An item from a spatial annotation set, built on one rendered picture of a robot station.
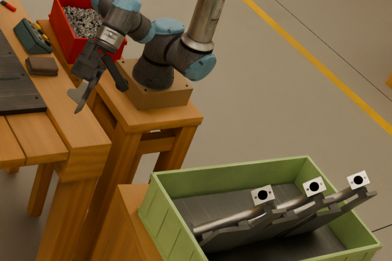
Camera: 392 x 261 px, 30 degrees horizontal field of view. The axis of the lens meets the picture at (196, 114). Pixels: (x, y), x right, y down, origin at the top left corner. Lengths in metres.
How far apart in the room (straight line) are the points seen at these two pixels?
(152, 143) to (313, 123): 2.08
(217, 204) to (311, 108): 2.48
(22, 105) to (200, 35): 0.61
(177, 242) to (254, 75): 2.82
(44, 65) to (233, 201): 0.78
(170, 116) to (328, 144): 2.01
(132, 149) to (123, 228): 0.39
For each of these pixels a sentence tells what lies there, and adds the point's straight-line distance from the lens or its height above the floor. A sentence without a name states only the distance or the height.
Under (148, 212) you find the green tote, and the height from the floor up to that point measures 0.84.
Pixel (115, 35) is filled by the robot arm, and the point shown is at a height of 1.30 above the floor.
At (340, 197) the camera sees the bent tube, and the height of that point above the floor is 1.05.
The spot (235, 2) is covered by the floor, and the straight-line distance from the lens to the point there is 5.65.
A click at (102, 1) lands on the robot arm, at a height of 1.29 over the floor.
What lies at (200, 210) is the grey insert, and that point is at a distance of 2.28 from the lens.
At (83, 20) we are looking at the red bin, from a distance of 2.92.
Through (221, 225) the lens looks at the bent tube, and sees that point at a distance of 2.04.
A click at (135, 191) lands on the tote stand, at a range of 2.34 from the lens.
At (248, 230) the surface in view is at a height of 1.02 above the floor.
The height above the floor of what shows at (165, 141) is 0.73.
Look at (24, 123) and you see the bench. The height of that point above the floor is 0.88.
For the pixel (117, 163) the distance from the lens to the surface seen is 2.61.
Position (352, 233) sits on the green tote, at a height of 0.90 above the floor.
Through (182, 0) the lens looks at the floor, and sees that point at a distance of 5.36.
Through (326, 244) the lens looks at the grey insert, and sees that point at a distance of 2.39.
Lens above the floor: 2.32
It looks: 34 degrees down
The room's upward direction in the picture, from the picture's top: 22 degrees clockwise
